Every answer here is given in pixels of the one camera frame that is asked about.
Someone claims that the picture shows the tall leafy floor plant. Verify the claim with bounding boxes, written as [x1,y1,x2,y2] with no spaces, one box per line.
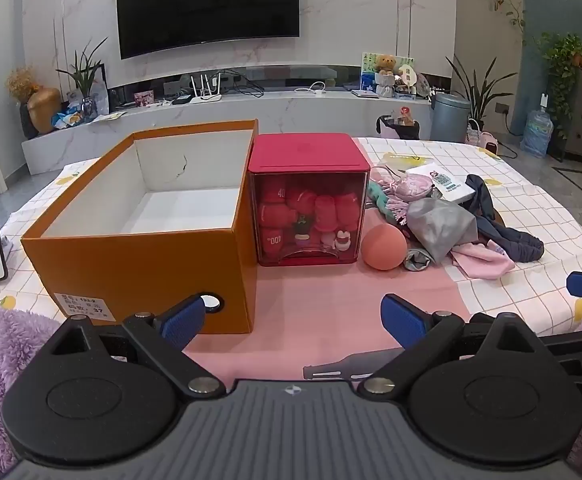
[446,55,508,131]

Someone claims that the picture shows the pink lace pouch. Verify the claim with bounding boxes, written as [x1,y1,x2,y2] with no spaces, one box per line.
[371,167,434,202]

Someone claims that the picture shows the pink cloth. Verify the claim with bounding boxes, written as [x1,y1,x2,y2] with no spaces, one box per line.
[451,240,516,280]

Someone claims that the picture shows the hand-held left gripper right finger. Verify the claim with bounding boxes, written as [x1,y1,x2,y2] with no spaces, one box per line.
[358,294,546,395]

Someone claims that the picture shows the pink bin with black bag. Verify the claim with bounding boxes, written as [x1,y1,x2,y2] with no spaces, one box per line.
[377,107,422,141]

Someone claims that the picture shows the black television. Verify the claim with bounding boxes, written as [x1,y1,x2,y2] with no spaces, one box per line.
[116,0,300,60]

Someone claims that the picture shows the dark navy cloth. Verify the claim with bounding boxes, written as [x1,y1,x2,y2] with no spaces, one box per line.
[463,174,545,263]

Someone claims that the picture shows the red storage box clear front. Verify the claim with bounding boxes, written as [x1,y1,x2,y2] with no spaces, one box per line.
[247,133,372,267]

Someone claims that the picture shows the blue water bottle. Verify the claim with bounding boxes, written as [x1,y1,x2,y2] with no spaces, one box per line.
[522,110,556,158]

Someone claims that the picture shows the gold vase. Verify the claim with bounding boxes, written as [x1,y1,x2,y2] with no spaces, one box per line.
[26,87,63,135]

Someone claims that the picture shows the green trailing plant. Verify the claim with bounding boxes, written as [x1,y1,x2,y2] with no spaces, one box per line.
[536,32,582,138]

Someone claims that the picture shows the teal fluffy cloth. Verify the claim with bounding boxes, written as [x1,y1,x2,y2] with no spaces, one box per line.
[368,180,409,226]

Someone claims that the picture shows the grass plant in glass vase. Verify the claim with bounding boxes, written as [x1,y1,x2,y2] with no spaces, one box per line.
[55,37,109,117]

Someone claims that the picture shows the orange cardboard box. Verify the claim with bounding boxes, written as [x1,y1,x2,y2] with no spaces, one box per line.
[20,119,259,336]

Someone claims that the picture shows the coral rubber ball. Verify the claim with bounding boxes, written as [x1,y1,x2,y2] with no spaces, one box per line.
[361,224,405,271]

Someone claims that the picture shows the brown teddy bear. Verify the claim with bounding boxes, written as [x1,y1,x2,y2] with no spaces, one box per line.
[375,54,397,97]

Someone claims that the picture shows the grey trash can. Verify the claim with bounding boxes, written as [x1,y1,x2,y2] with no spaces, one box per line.
[430,91,472,143]

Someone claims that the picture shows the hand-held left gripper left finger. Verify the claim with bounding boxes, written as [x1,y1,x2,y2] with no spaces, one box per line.
[36,294,227,397]

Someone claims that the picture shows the lemon print checked tablecloth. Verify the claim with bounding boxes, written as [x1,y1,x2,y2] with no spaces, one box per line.
[0,137,582,341]

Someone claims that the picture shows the grey cloth bag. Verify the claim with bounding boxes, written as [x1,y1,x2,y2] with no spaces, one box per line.
[404,197,479,272]

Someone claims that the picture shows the dried yellow flowers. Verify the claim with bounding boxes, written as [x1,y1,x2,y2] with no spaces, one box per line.
[6,66,40,104]

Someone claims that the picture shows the white router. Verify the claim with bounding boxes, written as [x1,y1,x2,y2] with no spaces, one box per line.
[190,72,224,104]

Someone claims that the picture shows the pink mat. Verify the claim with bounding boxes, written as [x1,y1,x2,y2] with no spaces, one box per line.
[186,255,472,386]

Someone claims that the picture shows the purple fluffy blanket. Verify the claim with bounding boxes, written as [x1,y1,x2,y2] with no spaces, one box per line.
[0,305,72,471]

